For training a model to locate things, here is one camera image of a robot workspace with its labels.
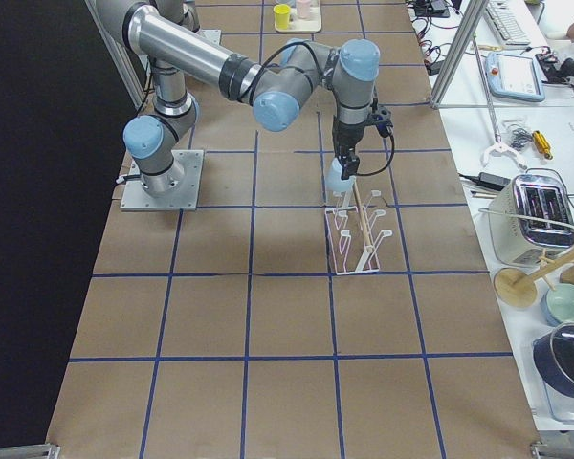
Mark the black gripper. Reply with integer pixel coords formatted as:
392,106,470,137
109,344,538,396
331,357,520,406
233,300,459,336
332,107,393,180

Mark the light blue plastic cup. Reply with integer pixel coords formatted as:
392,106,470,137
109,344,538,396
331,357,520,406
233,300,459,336
325,159,356,193

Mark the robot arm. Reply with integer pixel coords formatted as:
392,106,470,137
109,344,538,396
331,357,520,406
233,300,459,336
96,1,393,198

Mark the pink plastic cup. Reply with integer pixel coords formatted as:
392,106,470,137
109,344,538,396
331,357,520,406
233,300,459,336
296,0,312,19

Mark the yellow plastic cup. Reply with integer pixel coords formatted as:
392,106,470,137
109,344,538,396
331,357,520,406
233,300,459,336
273,4,291,31

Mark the wooden rack dowel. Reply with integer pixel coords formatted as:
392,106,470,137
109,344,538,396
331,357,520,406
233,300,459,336
352,182,374,252

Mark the cream serving tray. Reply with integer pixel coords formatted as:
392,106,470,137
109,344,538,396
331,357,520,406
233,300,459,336
275,1,322,33

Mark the black power adapter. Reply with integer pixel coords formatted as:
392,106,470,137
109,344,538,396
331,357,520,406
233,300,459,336
478,172,510,190

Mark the white grabber tool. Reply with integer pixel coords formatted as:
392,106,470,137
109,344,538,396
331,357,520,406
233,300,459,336
472,45,529,171

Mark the teach pendant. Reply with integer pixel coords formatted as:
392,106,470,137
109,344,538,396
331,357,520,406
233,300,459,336
484,52,545,102

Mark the silver toaster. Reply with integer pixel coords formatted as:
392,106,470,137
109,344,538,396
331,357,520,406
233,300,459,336
488,174,574,267

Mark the yellow screwdriver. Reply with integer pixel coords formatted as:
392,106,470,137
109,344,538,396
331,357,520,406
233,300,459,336
532,130,553,161

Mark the wooden mug tree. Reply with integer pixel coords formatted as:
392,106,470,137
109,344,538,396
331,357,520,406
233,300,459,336
493,246,574,308

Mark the white keyboard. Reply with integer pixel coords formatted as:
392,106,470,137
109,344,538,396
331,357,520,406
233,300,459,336
483,1,531,49

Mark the green bowl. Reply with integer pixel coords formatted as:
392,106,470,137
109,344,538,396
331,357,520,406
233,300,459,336
541,283,574,326

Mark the dark blue pot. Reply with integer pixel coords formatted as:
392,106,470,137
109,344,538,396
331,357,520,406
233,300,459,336
533,322,574,398

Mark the white wire cup rack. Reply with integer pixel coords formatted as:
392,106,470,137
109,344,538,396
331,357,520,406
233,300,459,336
325,189,393,275

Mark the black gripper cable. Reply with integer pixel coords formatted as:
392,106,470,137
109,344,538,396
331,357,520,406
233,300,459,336
260,40,396,179

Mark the aluminium frame post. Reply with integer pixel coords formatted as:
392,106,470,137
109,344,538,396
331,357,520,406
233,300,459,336
430,0,488,109

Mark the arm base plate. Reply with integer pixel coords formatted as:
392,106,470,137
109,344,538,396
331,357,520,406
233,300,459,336
121,149,205,211

